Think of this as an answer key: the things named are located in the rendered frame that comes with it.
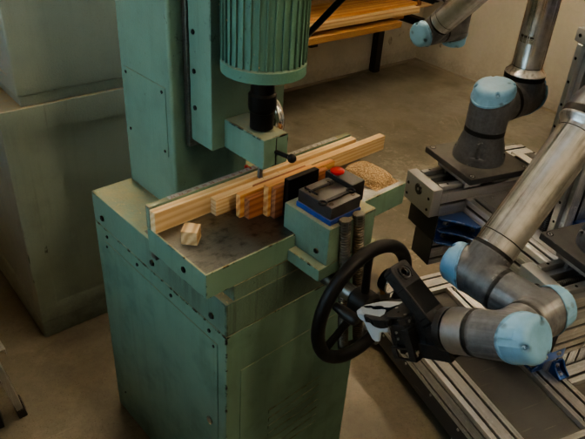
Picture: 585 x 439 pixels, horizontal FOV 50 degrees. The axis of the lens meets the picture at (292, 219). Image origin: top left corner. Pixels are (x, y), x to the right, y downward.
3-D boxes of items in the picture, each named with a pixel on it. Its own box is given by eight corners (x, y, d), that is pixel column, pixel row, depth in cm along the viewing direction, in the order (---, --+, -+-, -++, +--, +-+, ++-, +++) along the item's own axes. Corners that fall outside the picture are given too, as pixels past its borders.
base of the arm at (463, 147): (481, 142, 194) (489, 112, 189) (514, 164, 183) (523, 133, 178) (441, 149, 189) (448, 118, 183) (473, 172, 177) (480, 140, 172)
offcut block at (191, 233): (197, 246, 126) (197, 233, 124) (181, 244, 126) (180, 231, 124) (201, 236, 129) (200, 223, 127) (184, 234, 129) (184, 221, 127)
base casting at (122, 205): (224, 339, 131) (224, 306, 126) (93, 219, 165) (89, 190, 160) (367, 260, 157) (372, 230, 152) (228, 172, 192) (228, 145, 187)
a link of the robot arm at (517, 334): (561, 355, 91) (529, 377, 86) (495, 347, 100) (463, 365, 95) (553, 304, 90) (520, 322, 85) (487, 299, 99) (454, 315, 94)
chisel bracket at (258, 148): (262, 177, 134) (264, 141, 129) (223, 152, 142) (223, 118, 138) (288, 167, 138) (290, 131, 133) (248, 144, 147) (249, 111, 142)
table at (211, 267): (235, 327, 115) (235, 302, 112) (147, 250, 133) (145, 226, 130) (433, 219, 151) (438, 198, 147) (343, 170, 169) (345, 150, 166)
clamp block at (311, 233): (324, 267, 127) (328, 231, 122) (280, 238, 135) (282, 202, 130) (373, 242, 136) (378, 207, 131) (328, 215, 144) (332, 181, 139)
